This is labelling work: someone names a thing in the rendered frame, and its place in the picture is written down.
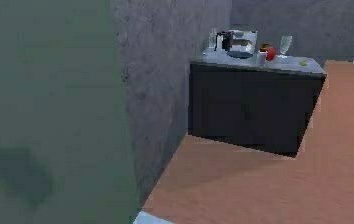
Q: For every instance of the black cupboard with grey top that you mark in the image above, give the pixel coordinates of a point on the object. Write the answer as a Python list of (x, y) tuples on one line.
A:
[(251, 106)]

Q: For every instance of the clear glass bottle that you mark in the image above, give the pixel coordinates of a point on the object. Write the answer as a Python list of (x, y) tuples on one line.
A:
[(212, 39)]

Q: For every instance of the dark round plate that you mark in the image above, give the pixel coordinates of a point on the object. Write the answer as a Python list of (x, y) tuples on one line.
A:
[(240, 54)]

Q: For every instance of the black coffee machine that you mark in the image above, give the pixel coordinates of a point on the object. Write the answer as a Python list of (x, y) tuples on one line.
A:
[(225, 40)]

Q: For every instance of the clear glass container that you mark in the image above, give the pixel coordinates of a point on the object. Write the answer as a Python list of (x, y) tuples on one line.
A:
[(245, 40)]

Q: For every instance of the white cup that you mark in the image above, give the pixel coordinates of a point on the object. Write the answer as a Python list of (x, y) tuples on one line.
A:
[(261, 58)]

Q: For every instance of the red apple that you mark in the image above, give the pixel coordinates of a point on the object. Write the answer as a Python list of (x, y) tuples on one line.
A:
[(270, 53)]

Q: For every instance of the clear wine glass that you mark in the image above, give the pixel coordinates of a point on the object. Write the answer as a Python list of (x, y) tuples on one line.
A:
[(285, 45)]

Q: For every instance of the small green fruit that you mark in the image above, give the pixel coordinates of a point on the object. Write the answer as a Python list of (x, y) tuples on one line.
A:
[(303, 63)]

